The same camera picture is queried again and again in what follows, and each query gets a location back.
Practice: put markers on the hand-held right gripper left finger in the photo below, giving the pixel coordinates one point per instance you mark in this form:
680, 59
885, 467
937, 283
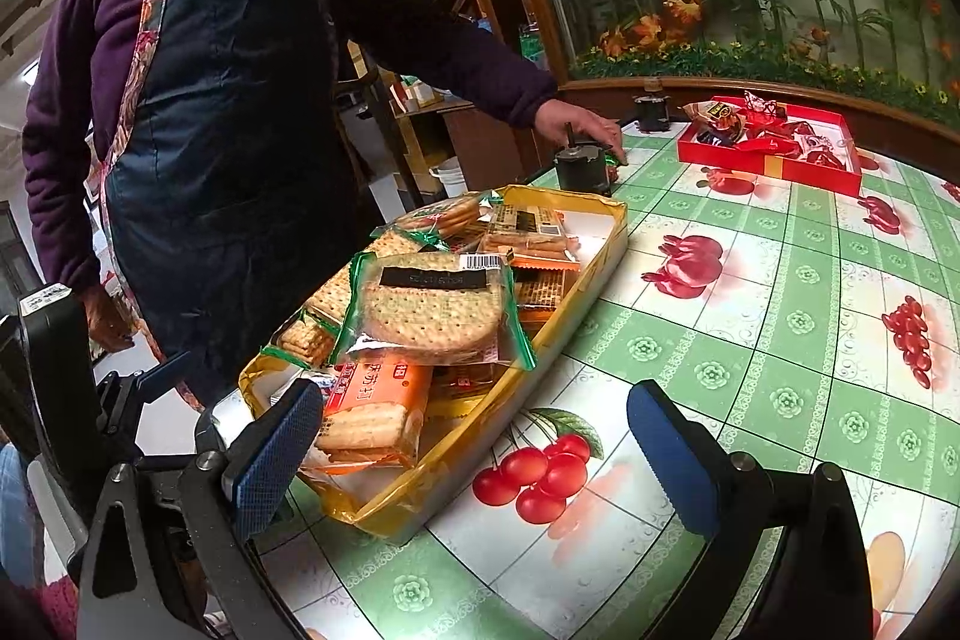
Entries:
274, 460

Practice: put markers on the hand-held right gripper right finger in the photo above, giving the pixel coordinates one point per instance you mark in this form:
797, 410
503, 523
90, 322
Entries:
667, 452

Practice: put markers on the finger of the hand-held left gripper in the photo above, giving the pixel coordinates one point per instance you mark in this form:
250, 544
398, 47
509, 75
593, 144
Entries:
161, 377

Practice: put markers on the large orange cracker packet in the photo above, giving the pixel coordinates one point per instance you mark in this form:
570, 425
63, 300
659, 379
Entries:
375, 400

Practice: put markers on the yellow taped foam box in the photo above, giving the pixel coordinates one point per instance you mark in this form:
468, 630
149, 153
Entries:
480, 460

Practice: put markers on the small orange cracker packet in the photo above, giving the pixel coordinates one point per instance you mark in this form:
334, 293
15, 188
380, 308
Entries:
540, 295

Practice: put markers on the green round cracker packet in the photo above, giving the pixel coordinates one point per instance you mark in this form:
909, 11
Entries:
427, 317

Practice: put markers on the clear square cracker packet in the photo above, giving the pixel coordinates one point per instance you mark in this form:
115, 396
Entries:
304, 340

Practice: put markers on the green checked fruit tablecloth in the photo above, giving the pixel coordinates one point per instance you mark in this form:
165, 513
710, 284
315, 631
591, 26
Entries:
750, 325

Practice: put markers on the dark patterned-trim apron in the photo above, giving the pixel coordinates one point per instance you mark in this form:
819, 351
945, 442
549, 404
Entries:
225, 123

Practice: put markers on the black label cracker packet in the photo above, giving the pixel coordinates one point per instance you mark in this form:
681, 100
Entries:
525, 224

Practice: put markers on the large black motor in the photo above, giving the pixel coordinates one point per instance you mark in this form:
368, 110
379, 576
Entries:
581, 168

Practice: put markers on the red gift box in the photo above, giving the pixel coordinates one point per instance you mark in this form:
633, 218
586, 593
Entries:
772, 168

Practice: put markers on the pile of red candy packets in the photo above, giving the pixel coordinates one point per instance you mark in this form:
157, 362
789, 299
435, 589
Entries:
780, 141

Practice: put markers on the white bucket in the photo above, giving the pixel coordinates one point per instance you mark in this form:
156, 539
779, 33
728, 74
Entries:
448, 179

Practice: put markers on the brown snack bag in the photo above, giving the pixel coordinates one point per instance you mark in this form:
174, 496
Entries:
712, 119

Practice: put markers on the small black motor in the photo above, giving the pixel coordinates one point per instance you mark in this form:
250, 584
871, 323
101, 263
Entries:
651, 108

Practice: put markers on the wooden low partition cabinet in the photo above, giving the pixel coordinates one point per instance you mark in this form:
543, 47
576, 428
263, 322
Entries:
487, 145

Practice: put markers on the green label plastic bottle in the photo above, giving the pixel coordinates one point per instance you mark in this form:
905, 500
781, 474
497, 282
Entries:
532, 42

